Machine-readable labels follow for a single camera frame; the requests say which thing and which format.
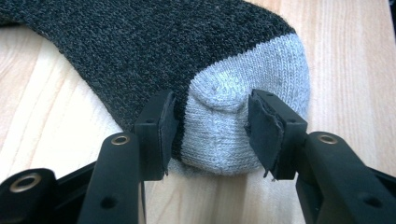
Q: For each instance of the dark grey sock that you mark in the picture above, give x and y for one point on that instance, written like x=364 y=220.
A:
x=149 y=56

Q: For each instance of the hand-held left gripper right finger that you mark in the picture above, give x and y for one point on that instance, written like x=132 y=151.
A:
x=277 y=137

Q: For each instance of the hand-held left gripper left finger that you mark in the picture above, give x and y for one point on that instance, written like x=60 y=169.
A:
x=154 y=137

